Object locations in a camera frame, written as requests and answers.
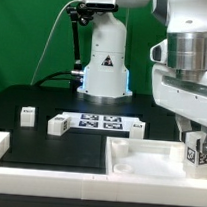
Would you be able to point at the white U-shaped fence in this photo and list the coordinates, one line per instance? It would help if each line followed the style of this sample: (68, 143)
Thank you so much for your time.
(106, 187)

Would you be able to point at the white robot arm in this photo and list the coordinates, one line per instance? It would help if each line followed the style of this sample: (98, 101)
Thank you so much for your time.
(179, 73)

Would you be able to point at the white square table top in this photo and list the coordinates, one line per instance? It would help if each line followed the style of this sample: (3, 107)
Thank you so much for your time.
(162, 159)

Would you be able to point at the grey camera on mount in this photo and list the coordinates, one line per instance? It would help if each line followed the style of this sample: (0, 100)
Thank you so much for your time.
(99, 5)

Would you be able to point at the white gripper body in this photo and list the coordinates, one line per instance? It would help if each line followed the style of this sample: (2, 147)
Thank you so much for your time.
(182, 102)

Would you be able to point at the white fiducial marker sheet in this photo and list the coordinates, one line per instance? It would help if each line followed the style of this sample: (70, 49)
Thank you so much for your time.
(98, 121)

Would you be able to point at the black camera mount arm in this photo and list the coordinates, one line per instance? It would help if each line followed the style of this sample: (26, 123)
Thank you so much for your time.
(78, 15)

